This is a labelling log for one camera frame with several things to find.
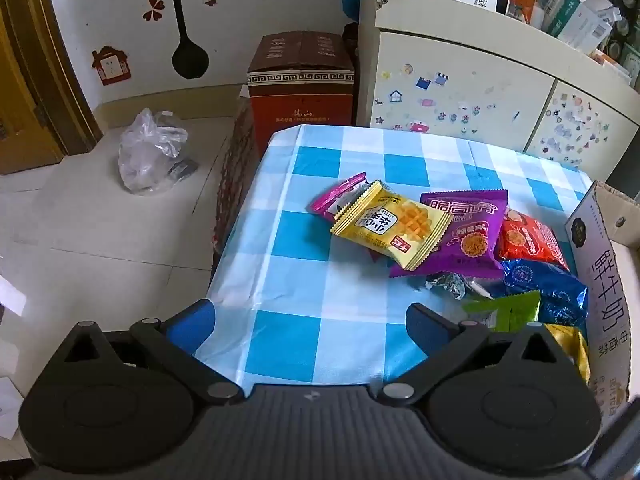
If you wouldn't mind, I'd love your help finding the orange packet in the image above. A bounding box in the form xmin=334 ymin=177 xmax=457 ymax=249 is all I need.
xmin=506 ymin=0 xmax=541 ymax=23

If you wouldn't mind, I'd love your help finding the green snack packet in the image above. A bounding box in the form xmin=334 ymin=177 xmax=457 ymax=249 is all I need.
xmin=461 ymin=290 xmax=542 ymax=333

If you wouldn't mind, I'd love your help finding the red-brown carton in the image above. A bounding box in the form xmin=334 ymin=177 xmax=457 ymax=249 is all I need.
xmin=246 ymin=31 xmax=360 ymax=156

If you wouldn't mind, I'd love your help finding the clear plastic bag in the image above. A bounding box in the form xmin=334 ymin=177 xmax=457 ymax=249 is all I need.
xmin=117 ymin=107 xmax=201 ymax=196

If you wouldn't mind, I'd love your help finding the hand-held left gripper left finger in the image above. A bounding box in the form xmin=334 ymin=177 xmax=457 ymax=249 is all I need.
xmin=62 ymin=299 xmax=246 ymax=406

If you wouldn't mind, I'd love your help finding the open white medicine box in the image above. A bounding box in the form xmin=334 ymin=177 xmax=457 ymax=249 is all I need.
xmin=542 ymin=0 xmax=618 ymax=53

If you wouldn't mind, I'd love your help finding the pink white snack packet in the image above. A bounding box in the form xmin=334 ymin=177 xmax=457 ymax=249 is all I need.
xmin=308 ymin=172 xmax=373 ymax=223

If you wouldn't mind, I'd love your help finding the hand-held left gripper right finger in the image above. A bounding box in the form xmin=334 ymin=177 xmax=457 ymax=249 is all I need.
xmin=372 ymin=302 xmax=576 ymax=406

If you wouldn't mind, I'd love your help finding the wooden door frame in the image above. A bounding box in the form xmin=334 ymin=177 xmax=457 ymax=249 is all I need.
xmin=0 ymin=0 xmax=103 ymax=176

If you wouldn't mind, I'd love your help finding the yellow waffle snack packet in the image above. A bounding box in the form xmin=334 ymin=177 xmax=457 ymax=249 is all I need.
xmin=330 ymin=180 xmax=453 ymax=272
xmin=544 ymin=323 xmax=592 ymax=383

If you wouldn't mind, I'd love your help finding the silver snack packet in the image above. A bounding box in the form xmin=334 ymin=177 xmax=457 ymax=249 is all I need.
xmin=425 ymin=272 xmax=493 ymax=301

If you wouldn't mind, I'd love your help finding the red house wall sticker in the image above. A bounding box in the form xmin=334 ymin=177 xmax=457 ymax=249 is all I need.
xmin=91 ymin=45 xmax=132 ymax=86

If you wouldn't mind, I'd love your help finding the cream cabinet with stickers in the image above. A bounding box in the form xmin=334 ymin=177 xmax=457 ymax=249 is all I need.
xmin=357 ymin=0 xmax=640 ymax=188

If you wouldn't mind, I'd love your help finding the red snack packet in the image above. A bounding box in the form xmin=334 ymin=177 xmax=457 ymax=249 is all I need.
xmin=495 ymin=208 xmax=571 ymax=272

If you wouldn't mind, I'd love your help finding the blue white checkered tablecloth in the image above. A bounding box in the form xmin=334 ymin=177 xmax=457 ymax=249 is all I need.
xmin=207 ymin=124 xmax=596 ymax=396

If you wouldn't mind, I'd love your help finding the purple snack packet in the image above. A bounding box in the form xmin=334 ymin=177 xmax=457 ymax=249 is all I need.
xmin=387 ymin=189 xmax=510 ymax=280

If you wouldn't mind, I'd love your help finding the black vase wall decal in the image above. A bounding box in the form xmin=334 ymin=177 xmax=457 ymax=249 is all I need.
xmin=140 ymin=0 xmax=221 ymax=80

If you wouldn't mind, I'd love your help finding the cardboard box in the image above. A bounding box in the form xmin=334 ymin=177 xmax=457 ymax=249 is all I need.
xmin=565 ymin=180 xmax=640 ymax=413

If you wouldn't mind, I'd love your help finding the red patterned carton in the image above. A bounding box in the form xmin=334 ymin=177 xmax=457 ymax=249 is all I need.
xmin=212 ymin=100 xmax=258 ymax=261

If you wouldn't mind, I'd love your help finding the blue snack packet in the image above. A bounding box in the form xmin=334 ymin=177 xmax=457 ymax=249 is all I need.
xmin=492 ymin=258 xmax=590 ymax=328

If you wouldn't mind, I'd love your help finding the white paper sheet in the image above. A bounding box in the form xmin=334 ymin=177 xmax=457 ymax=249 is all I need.
xmin=0 ymin=375 xmax=26 ymax=426
xmin=0 ymin=272 xmax=28 ymax=318

